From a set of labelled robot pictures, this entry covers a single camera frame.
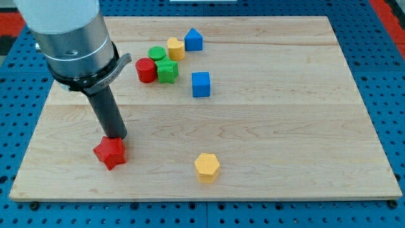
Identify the red star block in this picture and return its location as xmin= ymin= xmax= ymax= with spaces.
xmin=92 ymin=136 xmax=127 ymax=170

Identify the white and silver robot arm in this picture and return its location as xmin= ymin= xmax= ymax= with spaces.
xmin=15 ymin=0 xmax=114 ymax=78

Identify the wooden board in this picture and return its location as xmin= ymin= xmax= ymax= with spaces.
xmin=9 ymin=16 xmax=402 ymax=202

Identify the green star block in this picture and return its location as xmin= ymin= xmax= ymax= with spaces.
xmin=155 ymin=56 xmax=178 ymax=84

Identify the blue cube block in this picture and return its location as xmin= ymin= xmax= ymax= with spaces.
xmin=191 ymin=72 xmax=211 ymax=98

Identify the yellow hexagon block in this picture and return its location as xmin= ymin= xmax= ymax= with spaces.
xmin=194 ymin=153 xmax=220 ymax=184

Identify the red cylinder block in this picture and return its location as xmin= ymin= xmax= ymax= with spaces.
xmin=135 ymin=58 xmax=157 ymax=83

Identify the yellow heart block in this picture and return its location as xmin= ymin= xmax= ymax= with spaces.
xmin=166 ymin=37 xmax=185 ymax=61

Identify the blue triangle block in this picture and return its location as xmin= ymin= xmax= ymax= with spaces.
xmin=184 ymin=28 xmax=203 ymax=51

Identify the green cylinder block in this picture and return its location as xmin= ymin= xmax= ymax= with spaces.
xmin=147 ymin=46 xmax=166 ymax=61

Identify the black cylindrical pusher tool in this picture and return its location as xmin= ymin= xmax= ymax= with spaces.
xmin=87 ymin=86 xmax=127 ymax=139

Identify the black clamp ring with lever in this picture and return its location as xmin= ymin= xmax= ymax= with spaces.
xmin=47 ymin=41 xmax=132 ymax=96

